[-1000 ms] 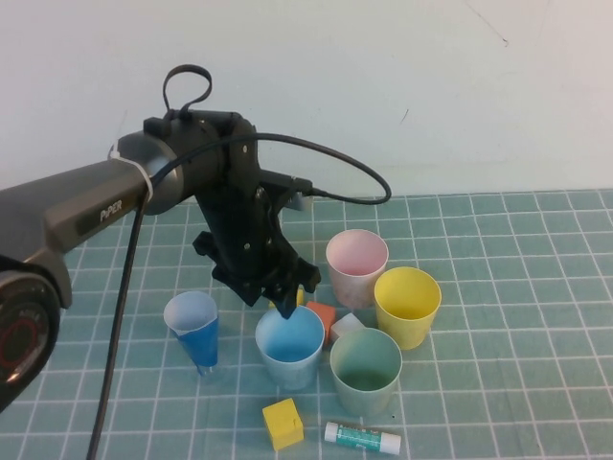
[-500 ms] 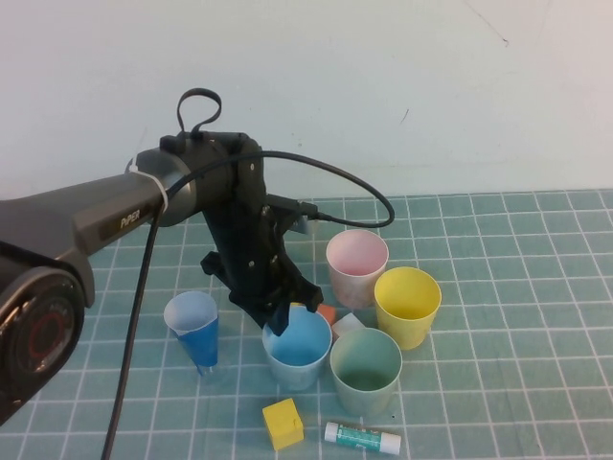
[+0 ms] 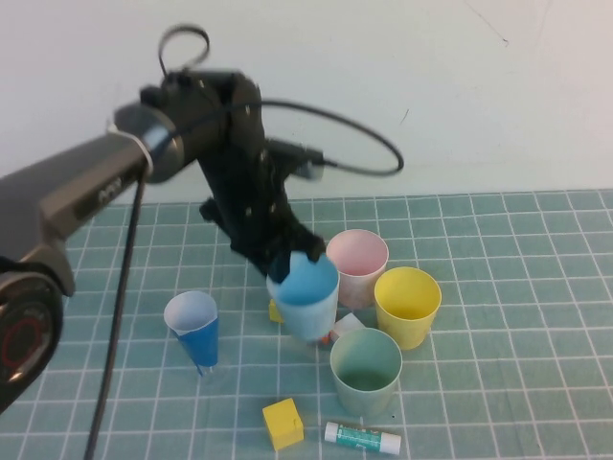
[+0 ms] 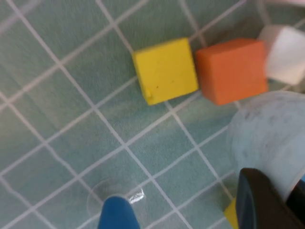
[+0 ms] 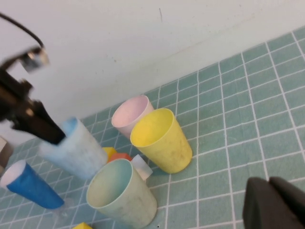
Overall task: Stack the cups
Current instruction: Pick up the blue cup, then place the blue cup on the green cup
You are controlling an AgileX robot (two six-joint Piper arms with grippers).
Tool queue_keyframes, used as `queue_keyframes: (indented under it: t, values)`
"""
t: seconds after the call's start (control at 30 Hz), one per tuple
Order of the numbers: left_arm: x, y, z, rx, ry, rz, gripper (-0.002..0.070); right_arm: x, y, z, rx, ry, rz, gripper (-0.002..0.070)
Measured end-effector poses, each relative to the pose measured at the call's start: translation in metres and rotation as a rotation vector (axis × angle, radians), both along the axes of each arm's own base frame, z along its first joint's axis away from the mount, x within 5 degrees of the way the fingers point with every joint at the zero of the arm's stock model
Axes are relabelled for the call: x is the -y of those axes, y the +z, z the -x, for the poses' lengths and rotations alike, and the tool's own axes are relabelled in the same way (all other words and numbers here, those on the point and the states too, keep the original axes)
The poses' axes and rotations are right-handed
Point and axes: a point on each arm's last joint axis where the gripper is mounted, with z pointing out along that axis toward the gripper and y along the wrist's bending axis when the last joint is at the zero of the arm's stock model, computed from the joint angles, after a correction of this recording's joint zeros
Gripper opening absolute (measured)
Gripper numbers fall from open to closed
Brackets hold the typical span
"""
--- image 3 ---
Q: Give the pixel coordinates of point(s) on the yellow notched wooden cube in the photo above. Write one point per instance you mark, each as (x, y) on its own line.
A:
(282, 426)
(274, 312)

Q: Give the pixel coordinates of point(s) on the light blue plastic cup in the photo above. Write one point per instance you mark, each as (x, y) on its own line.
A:
(306, 316)

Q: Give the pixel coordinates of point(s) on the white green glue stick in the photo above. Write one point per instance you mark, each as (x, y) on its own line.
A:
(361, 437)

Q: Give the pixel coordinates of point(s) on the pink plastic cup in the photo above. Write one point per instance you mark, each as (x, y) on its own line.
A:
(356, 287)

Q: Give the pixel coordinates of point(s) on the orange wooden cube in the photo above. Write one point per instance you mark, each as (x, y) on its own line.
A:
(326, 339)

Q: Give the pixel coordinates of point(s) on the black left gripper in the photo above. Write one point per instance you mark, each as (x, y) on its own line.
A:
(249, 215)

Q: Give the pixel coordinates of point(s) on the green checkered tablecloth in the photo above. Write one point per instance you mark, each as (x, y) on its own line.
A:
(479, 297)

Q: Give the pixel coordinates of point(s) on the yellow plastic cup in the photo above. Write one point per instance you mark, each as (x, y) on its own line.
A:
(407, 326)

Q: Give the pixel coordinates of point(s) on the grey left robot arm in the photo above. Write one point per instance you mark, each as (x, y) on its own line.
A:
(72, 191)

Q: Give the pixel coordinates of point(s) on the small white block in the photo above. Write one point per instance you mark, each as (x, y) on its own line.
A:
(348, 325)

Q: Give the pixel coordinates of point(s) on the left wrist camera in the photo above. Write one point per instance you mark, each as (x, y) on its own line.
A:
(299, 158)

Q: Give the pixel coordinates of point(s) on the blue paper cone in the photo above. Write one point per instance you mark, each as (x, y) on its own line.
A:
(201, 345)

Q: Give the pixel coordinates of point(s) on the pale green plastic cup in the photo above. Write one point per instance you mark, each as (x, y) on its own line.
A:
(366, 397)

